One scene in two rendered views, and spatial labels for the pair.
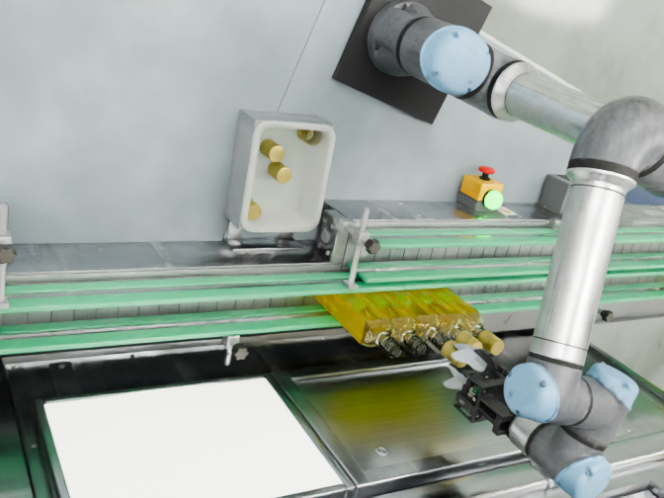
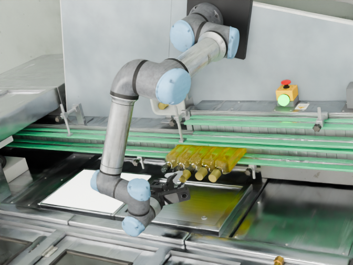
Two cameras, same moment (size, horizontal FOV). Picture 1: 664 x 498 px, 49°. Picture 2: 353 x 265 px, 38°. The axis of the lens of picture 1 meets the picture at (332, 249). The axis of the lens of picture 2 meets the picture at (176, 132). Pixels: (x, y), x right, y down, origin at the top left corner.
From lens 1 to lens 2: 1.97 m
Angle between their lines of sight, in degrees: 61
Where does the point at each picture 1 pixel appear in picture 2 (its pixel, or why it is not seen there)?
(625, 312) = not seen: outside the picture
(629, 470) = (238, 255)
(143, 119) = not seen: hidden behind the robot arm
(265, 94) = (161, 55)
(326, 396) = not seen: hidden behind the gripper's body
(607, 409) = (123, 195)
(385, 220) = (208, 111)
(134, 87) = (116, 59)
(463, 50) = (177, 32)
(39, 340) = (84, 148)
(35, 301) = (79, 135)
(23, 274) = (85, 126)
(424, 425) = (174, 206)
